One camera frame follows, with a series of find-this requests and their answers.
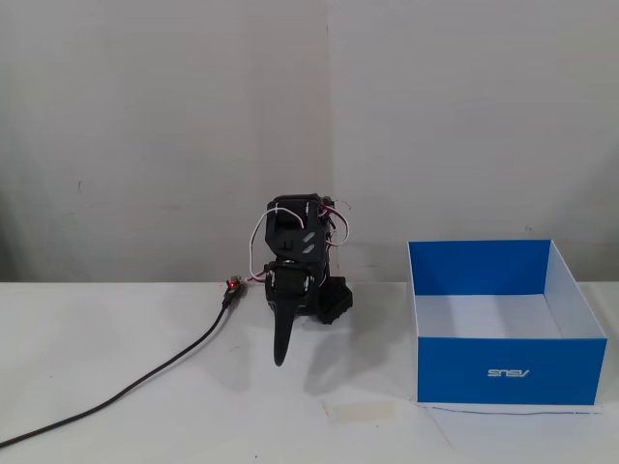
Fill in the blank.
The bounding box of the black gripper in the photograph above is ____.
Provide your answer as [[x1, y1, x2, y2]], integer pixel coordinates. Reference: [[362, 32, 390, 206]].
[[262, 259, 315, 367]]

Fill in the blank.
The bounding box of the blue and white cardboard box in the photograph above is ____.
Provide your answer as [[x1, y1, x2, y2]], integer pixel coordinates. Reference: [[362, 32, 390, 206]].
[[407, 238, 608, 405]]

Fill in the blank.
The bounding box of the beige tape patch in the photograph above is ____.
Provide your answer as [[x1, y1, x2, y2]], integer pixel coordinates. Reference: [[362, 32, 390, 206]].
[[332, 401, 397, 422]]

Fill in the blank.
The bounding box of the white servo wire loop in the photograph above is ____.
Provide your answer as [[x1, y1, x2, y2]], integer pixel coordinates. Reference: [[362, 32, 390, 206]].
[[248, 204, 310, 280]]

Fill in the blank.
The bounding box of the red and white servo wire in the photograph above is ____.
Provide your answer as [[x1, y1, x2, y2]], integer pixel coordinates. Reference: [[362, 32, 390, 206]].
[[317, 204, 353, 251]]

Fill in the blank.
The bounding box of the black USB cable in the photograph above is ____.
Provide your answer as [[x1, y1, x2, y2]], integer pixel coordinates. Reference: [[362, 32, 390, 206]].
[[0, 292, 237, 449]]

